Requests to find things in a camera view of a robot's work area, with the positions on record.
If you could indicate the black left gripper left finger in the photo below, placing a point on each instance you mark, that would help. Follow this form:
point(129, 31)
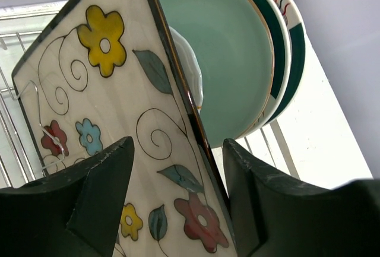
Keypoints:
point(74, 212)

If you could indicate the square floral plate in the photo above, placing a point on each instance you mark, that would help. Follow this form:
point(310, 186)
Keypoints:
point(103, 70)

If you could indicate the light blue scalloped plate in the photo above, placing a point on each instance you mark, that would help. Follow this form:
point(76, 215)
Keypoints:
point(190, 67)

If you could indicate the white plate teal rim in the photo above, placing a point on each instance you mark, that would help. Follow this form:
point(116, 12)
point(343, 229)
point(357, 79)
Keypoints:
point(296, 27)
point(280, 37)

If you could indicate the white plate teal rim back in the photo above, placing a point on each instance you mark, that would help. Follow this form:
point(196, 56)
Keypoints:
point(296, 27)

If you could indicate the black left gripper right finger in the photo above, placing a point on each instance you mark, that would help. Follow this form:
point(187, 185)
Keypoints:
point(275, 214)

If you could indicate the white plate teal rim front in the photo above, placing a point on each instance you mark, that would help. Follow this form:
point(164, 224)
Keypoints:
point(280, 37)

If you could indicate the mint green flower plate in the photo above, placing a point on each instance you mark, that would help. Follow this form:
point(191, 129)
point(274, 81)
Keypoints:
point(235, 53)

